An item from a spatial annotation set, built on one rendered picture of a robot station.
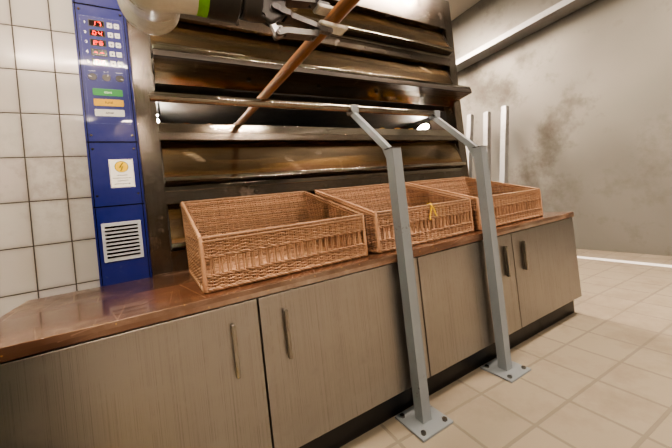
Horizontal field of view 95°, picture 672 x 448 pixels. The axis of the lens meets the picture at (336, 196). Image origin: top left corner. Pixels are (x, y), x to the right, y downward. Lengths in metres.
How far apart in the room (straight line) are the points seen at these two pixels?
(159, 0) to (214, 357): 0.78
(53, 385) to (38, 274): 0.59
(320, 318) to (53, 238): 0.96
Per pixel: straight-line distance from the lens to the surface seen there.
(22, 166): 1.48
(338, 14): 0.75
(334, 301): 1.02
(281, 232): 0.97
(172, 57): 1.40
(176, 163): 1.42
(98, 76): 1.49
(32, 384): 0.95
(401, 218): 1.08
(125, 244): 1.38
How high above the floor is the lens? 0.79
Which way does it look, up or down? 1 degrees up
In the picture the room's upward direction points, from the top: 6 degrees counter-clockwise
